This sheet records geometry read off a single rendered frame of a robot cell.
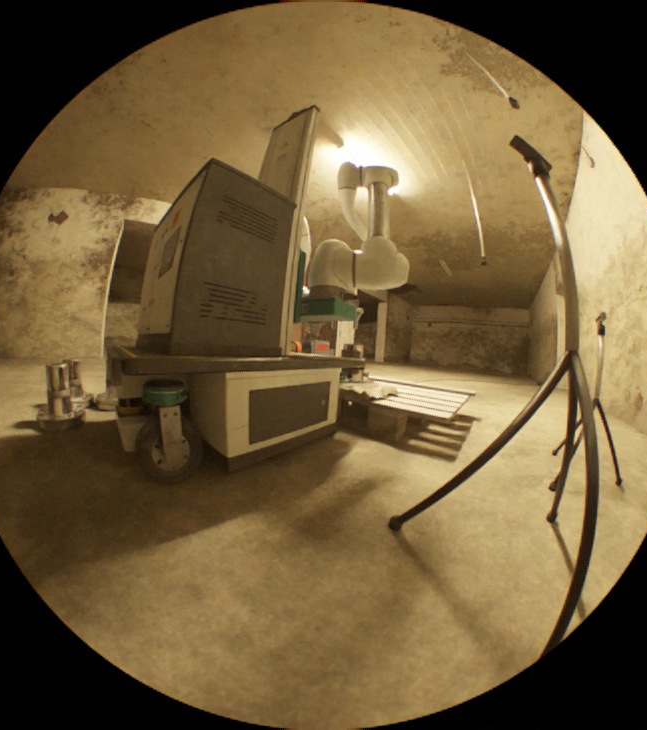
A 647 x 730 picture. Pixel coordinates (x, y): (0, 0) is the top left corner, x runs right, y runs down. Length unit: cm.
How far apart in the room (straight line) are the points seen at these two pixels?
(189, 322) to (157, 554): 47
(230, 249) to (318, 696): 82
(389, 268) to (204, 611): 102
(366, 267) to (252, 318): 47
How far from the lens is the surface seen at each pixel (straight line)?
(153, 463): 60
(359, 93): 291
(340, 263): 91
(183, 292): 55
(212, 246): 60
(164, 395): 53
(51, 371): 113
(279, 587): 41
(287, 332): 87
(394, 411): 97
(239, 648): 37
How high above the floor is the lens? 36
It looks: 4 degrees down
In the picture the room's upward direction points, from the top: 4 degrees clockwise
